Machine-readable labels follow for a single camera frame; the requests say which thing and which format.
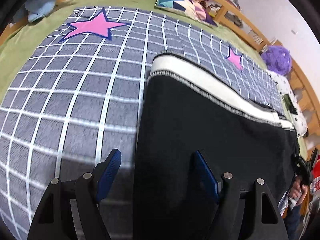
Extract person right hand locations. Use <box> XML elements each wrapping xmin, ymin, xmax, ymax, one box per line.
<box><xmin>289</xmin><ymin>176</ymin><xmax>308</xmax><ymax>210</ymax></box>

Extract black pants with white stripe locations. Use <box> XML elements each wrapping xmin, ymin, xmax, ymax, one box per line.
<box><xmin>133</xmin><ymin>51</ymin><xmax>299</xmax><ymax>239</ymax></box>

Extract light blue fleece garment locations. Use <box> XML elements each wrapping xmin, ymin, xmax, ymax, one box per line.
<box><xmin>24</xmin><ymin>0</ymin><xmax>56</xmax><ymax>23</ymax></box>

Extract white black-dotted pillow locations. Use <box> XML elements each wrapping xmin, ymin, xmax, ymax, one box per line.
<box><xmin>266</xmin><ymin>70</ymin><xmax>308</xmax><ymax>137</ymax></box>

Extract colourful geometric pillow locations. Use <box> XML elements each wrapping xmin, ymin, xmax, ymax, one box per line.
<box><xmin>155</xmin><ymin>0</ymin><xmax>217</xmax><ymax>26</ymax></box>

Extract green fleece bed sheet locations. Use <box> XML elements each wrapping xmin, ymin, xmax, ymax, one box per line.
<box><xmin>0</xmin><ymin>0</ymin><xmax>308</xmax><ymax>160</ymax></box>

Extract wooden bed frame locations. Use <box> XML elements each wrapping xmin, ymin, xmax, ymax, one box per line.
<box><xmin>0</xmin><ymin>0</ymin><xmax>320</xmax><ymax>156</ymax></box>

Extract black smartphone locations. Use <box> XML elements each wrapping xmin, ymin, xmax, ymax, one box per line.
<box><xmin>283</xmin><ymin>94</ymin><xmax>298</xmax><ymax>115</ymax></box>

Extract grey checkered star blanket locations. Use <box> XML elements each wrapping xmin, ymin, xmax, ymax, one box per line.
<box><xmin>1</xmin><ymin>6</ymin><xmax>285</xmax><ymax>239</ymax></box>

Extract purple plush toy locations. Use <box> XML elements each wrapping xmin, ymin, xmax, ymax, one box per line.
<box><xmin>261</xmin><ymin>46</ymin><xmax>292</xmax><ymax>76</ymax></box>

